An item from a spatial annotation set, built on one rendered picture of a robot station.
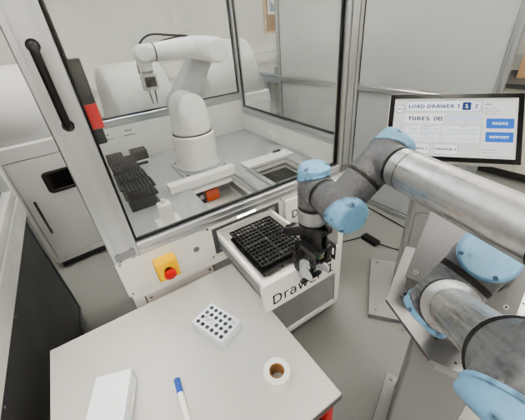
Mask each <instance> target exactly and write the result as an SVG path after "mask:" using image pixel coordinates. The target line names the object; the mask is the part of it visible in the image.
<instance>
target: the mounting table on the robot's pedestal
mask: <svg viewBox="0 0 525 420"><path fill-rule="evenodd" d="M415 249H416V248H413V247H405V249H404V252H403V254H402V258H401V260H400V263H399V265H398V267H397V271H396V273H395V276H394V279H393V280H392V285H391V287H390V289H389V292H388V294H387V298H386V303H387V304H388V306H389V307H390V308H391V309H392V311H393V312H394V314H395V315H396V316H397V318H398V320H399V321H400V322H401V323H402V325H403V326H404V327H405V329H406V330H407V332H408V333H409V335H410V336H411V338H412V339H413V341H414V342H415V343H416V344H417V346H418V347H419V349H420V350H421V352H422V353H423V355H424V356H425V358H426V359H427V360H428V361H429V362H430V363H433V364H435V366H434V369H435V370H437V371H439V372H441V373H444V374H446V375H448V376H450V377H452V378H456V379H457V378H458V374H459V373H460V372H461V371H462V370H463V366H462V363H461V353H460V351H459V350H458V349H457V348H456V346H455V345H454V344H453V342H452V341H449V340H447V339H445V338H442V339H441V338H438V337H434V336H433V335H432V334H431V333H430V332H427V331H424V330H422V329H420V328H418V327H414V326H412V325H410V324H407V323H405V322H403V319H404V317H405V314H406V311H407V309H406V307H405V305H404V302H403V299H402V298H400V295H401V294H402V292H403V289H404V288H405V284H406V281H407V279H406V277H405V275H406V272H407V270H408V267H409V264H410V262H411V260H412V258H413V254H414V252H415ZM519 316H524V317H525V293H524V295H523V298H522V301H521V304H520V307H519Z"/></svg>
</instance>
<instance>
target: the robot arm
mask: <svg viewBox="0 0 525 420"><path fill-rule="evenodd" d="M415 150H416V144H415V142H414V141H413V140H412V139H411V138H410V137H409V136H408V135H407V134H406V133H405V132H402V131H401V130H399V129H398V128H395V127H386V128H384V129H383V130H382V131H381V132H380V133H379V134H378V135H377V136H376V137H375V138H374V139H372V140H371V142H370V143H369V144H368V146H367V147H366V148H365V149H364V150H363V151H362V152H361V154H360V155H359V156H358V157H357V158H356V159H355V160H354V162H353V163H352V164H351V165H350V166H349V167H348V168H347V169H346V171H345V172H344V173H343V174H342V175H341V176H340V177H339V178H338V179H337V181H336V182H335V181H333V180H332V179H331V175H332V173H331V167H330V165H329V163H328V162H325V161H323V160H318V159H312V160H307V161H304V162H302V163H300V164H299V165H298V167H297V220H298V222H290V223H289V224H287V225H286V227H283V228H282V230H283V232H284V234H285V236H300V238H299V239H298V240H297V241H296V243H295V249H293V255H292V263H293V265H294V267H295V269H296V271H297V274H298V276H299V277H300V278H301V279H302V278H306V279H307V280H309V281H312V280H313V276H312V275H311V273H310V272H309V270H308V263H309V267H310V270H311V271H312V272H315V271H317V270H318V268H319V269H321V270H323V271H324V272H327V271H328V267H327V266H326V265H325V264H324V262H325V263H329V262H331V261H332V258H333V259H334V260H335V256H336V243H334V242H332V241H331V240H329V239H328V234H330V233H332V232H333V228H334V229H336V230H337V231H338V232H340V233H354V232H356V231H357V230H358V229H360V228H361V227H362V226H363V225H364V223H365V220H366V218H368V213H369V211H368V206H367V205H366V203H367V202H368V201H369V200H370V199H371V198H372V197H373V196H374V194H375V193H376V192H377V191H378V190H379V189H380V188H381V187H382V186H383V185H384V184H386V185H388V186H389V187H390V188H393V189H395V190H396V191H398V192H400V193H401V194H403V195H405V196H406V197H408V198H410V199H412V200H413V201H415V202H416V203H419V204H420V205H422V206H424V207H425V208H427V209H429V210H430V211H432V212H434V213H436V214H437V215H439V216H440V217H442V218H445V219H446V220H448V221H449V222H450V223H453V224H455V225H456V226H458V227H460V228H461V229H463V230H465V231H466V232H467V234H465V235H464V236H463V237H461V239H460V240H459V241H458V242H457V243H456V244H455V245H454V246H453V247H452V249H451V250H450V252H449V254H448V255H447V256H446V257H445V258H444V259H443V260H442V261H441V262H440V263H439V264H438V265H437V266H436V267H434V268H433V269H432V270H431V271H430V272H429V273H428V274H427V275H426V276H425V277H424V278H423V279H422V280H421V281H420V282H419V283H418V284H417V285H416V286H415V287H413V288H411V289H410V290H409V291H408V293H407V295H406V296H405V297H404V299H403V302H404V305H405V307H406V309H407V310H408V311H409V312H410V313H411V315H412V316H413V317H414V318H415V320H416V321H417V322H418V323H419V324H420V325H421V326H422V327H423V328H425V329H426V330H427V331H428V332H429V333H431V334H432V335H433V336H434V337H436V338H441V339H442V338H445V337H448V338H449V339H450V340H451V341H452V343H453V344H454V345H455V346H456V348H457V349H458V350H459V351H460V353H461V363H462V369H463V370H462V371H461V372H460V373H459V374H458V375H457V376H458V378H457V379H456V380H455V381H454V382H453V384H452V387H453V390H454V392H455V393H456V394H457V395H458V396H459V397H460V398H461V399H462V400H463V402H464V403H465V404H466V405H467V406H468V407H469V408H470V409H471V410H472V411H473V412H474V413H475V414H476V415H477V416H478V417H479V418H480V419H481V420H525V317H524V316H519V315H511V314H505V315H503V314H501V313H500V312H498V311H497V310H495V309H493V308H491V307H489V306H488V305H487V304H485V302H486V301H487V300H488V299H489V298H490V297H491V296H492V295H493V294H494V293H498V292H501V291H503V290H505V289H506V288H508V287H510V286H511V285H512V284H513V282H514V281H515V279H516V277H517V276H518V275H519V274H520V273H521V272H522V270H523V268H524V265H525V193H522V192H519V191H517V190H514V189H512V188H510V187H506V186H503V185H502V184H499V183H497V182H494V181H491V180H489V179H486V178H485V177H480V176H478V175H476V174H474V173H471V172H468V171H466V170H463V169H461V168H459V167H455V166H453V165H451V164H448V163H446V162H443V161H440V160H437V159H436V158H433V157H429V156H428V155H425V154H423V153H420V152H417V151H415ZM328 224H329V225H331V226H332V227H329V226H328ZM333 248H334V254H332V253H333Z"/></svg>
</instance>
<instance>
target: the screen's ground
mask: <svg viewBox="0 0 525 420"><path fill-rule="evenodd" d="M467 100H482V111H481V112H406V108H405V113H394V117H393V125H392V126H393V127H394V128H398V129H399V130H401V131H402V132H403V129H404V124H409V125H470V126H481V133H480V143H457V142H415V143H430V148H429V154H427V153H424V154H425V155H428V156H434V157H454V158H491V159H512V160H515V156H516V142H517V130H518V104H519V97H500V98H424V99H396V100H395V105H396V104H407V101H467ZM433 114H482V121H481V124H478V123H433ZM487 118H515V123H514V129H504V128H486V121H487ZM485 132H499V133H514V137H513V142H485ZM434 143H441V144H458V152H457V155H447V154H433V144H434Z"/></svg>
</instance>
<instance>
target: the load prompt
mask: <svg viewBox="0 0 525 420"><path fill-rule="evenodd" d="M482 110H483V100H467V101H407V104H406V112H481V111H482Z"/></svg>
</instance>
